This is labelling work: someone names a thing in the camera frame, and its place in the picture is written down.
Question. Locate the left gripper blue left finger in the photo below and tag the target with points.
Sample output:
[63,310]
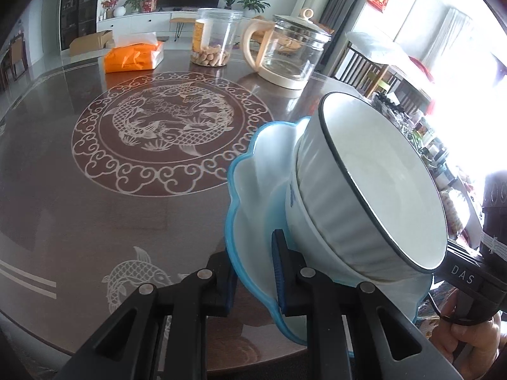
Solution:
[208,292]

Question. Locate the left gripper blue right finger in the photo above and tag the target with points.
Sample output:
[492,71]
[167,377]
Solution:
[306,292]

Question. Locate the white bowl black rim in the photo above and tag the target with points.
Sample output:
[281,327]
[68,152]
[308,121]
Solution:
[368,193]

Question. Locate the blue rim scalloped bowl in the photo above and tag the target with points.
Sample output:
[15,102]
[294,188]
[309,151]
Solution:
[257,184]

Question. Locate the plain white bowl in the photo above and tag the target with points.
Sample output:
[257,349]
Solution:
[308,241]

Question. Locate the person's right hand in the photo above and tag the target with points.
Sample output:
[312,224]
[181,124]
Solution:
[486,340]

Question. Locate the orange tissue pack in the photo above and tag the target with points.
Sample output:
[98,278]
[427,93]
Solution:
[134,52]

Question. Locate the clear plastic snack jar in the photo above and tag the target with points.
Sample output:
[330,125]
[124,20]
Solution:
[213,36]

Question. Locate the small wooden bench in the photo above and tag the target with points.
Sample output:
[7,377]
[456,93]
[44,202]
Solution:
[180,23]

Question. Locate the cardboard box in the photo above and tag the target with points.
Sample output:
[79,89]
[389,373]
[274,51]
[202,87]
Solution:
[90,43]

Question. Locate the white tv cabinet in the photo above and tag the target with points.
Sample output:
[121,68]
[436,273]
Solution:
[157,22]

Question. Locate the potted green plant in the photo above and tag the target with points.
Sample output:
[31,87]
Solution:
[252,8]

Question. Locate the grey curtain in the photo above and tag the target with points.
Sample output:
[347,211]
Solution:
[338,15]

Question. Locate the red flower vase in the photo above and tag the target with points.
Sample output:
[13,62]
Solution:
[108,7]

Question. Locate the wooden dining chair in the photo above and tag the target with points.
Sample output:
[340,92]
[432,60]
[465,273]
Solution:
[18,54]

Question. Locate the black display cabinet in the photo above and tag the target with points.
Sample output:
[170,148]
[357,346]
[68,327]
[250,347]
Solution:
[77,19]

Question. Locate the glass kettle cream handle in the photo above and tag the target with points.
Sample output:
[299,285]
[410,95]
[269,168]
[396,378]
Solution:
[285,50]

